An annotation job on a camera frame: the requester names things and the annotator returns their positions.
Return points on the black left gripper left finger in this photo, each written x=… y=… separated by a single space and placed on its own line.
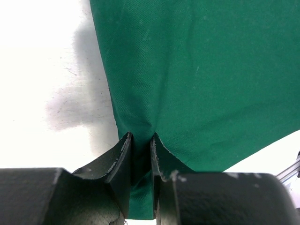
x=113 y=168

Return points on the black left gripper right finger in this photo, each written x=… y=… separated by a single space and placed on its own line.
x=165 y=168

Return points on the aluminium frame rail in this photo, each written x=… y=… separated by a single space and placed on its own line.
x=290 y=174

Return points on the green surgical drape cloth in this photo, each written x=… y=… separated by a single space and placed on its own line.
x=217 y=80

